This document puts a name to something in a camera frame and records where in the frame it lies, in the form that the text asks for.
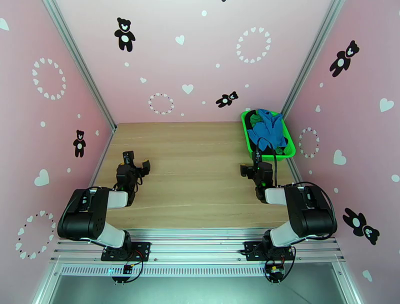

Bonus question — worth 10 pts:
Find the blue t-shirt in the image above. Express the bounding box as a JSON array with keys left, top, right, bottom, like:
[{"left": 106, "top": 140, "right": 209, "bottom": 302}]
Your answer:
[{"left": 248, "top": 108, "right": 289, "bottom": 152}]

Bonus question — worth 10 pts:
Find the black garment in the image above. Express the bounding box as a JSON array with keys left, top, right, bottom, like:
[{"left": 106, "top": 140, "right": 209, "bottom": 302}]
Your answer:
[{"left": 243, "top": 110, "right": 289, "bottom": 157}]

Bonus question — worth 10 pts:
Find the green t-shirt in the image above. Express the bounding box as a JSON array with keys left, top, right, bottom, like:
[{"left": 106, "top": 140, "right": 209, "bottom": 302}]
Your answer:
[{"left": 249, "top": 114, "right": 287, "bottom": 157}]

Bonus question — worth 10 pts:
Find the green plastic laundry basket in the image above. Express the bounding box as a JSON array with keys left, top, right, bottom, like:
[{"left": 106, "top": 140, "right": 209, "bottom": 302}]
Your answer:
[{"left": 240, "top": 108, "right": 297, "bottom": 162}]

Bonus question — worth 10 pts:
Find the perforated metal strip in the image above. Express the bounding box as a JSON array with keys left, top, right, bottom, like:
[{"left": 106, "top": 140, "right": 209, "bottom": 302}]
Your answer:
[{"left": 59, "top": 264, "right": 340, "bottom": 278}]

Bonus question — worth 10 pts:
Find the grey metal lower panel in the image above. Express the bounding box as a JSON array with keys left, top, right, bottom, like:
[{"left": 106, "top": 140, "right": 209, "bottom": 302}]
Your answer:
[{"left": 31, "top": 262, "right": 365, "bottom": 304}]

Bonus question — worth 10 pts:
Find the aluminium left side rail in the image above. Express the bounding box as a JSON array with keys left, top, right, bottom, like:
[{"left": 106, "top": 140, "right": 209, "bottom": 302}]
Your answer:
[{"left": 88, "top": 123, "right": 118, "bottom": 188}]

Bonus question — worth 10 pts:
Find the aluminium rail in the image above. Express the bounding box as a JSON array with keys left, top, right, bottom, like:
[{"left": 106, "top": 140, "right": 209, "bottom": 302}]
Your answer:
[
  {"left": 285, "top": 156, "right": 302, "bottom": 185},
  {"left": 88, "top": 123, "right": 118, "bottom": 188}
]

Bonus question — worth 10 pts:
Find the aluminium right side rail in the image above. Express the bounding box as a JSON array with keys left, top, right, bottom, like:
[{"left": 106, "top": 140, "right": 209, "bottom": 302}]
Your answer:
[{"left": 285, "top": 156, "right": 302, "bottom": 185}]

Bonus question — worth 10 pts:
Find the black teddy bear wall sticker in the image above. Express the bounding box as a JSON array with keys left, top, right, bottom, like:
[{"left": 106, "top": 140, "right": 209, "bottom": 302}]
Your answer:
[
  {"left": 328, "top": 39, "right": 361, "bottom": 78},
  {"left": 113, "top": 17, "right": 137, "bottom": 53},
  {"left": 215, "top": 90, "right": 239, "bottom": 109},
  {"left": 72, "top": 129, "right": 87, "bottom": 158}
]

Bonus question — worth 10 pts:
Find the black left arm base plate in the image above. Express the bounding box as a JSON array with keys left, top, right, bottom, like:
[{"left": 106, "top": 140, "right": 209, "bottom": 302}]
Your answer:
[{"left": 100, "top": 241, "right": 152, "bottom": 262}]

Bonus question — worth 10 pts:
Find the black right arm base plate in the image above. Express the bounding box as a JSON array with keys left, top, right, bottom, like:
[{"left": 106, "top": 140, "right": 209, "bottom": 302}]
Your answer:
[{"left": 243, "top": 240, "right": 296, "bottom": 262}]

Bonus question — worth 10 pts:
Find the thin black power cable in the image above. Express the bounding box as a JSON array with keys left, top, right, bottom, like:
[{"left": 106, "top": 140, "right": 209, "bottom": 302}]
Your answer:
[
  {"left": 263, "top": 246, "right": 297, "bottom": 285},
  {"left": 110, "top": 249, "right": 145, "bottom": 285}
]

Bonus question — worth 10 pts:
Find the aluminium front rail platform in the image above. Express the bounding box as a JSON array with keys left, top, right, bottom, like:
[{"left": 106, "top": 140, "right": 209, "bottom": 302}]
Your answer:
[{"left": 49, "top": 227, "right": 347, "bottom": 267}]

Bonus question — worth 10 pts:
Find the aluminium left corner post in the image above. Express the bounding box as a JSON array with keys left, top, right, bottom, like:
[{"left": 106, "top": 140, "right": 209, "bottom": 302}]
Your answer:
[{"left": 41, "top": 0, "right": 118, "bottom": 132}]

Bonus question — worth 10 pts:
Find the aluminium corner post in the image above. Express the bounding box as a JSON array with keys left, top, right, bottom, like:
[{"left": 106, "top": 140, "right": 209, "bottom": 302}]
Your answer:
[
  {"left": 41, "top": 0, "right": 118, "bottom": 132},
  {"left": 278, "top": 0, "right": 347, "bottom": 117}
]

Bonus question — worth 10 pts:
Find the aluminium right corner post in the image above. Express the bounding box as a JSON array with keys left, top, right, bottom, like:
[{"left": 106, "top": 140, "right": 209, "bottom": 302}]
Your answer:
[{"left": 278, "top": 0, "right": 347, "bottom": 117}]

